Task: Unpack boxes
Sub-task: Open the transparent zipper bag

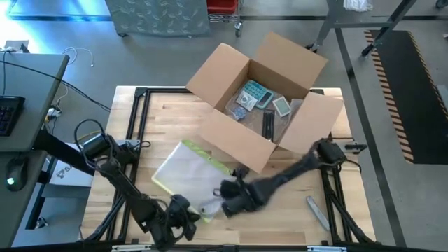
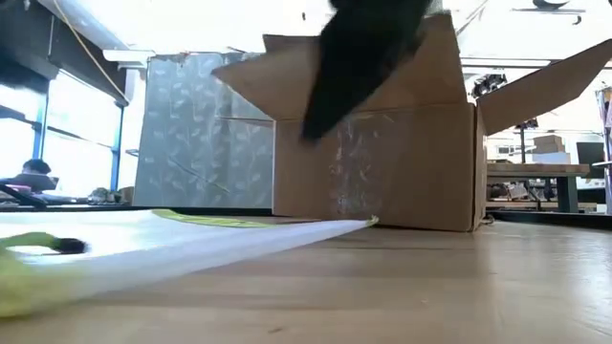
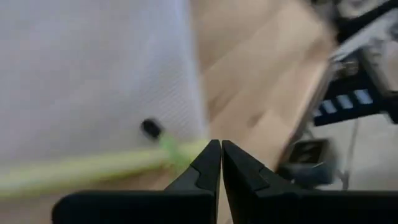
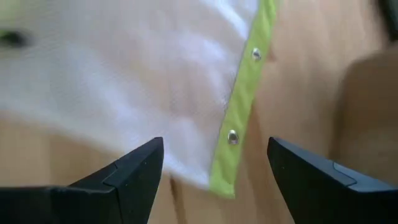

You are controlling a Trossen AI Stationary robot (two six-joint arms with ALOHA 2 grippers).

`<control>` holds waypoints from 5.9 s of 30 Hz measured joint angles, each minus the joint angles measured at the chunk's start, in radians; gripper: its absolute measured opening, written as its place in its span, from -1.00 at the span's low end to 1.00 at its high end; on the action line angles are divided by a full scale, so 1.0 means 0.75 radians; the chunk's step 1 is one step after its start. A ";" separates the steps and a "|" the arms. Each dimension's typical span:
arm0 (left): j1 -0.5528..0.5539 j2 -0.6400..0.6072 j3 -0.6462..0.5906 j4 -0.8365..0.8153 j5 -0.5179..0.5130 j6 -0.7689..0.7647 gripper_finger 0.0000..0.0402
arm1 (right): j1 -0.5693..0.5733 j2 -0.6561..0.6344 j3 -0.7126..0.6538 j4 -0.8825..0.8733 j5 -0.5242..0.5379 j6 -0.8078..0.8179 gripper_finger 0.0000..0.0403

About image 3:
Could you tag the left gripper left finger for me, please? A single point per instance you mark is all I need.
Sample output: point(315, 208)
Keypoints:
point(140, 207)

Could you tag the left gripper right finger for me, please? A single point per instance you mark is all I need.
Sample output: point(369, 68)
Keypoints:
point(295, 207)

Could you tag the clear pouch with green edge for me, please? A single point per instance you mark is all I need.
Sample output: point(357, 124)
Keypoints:
point(93, 77)

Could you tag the dark box with white stripes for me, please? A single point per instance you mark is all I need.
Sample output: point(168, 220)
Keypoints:
point(345, 107)

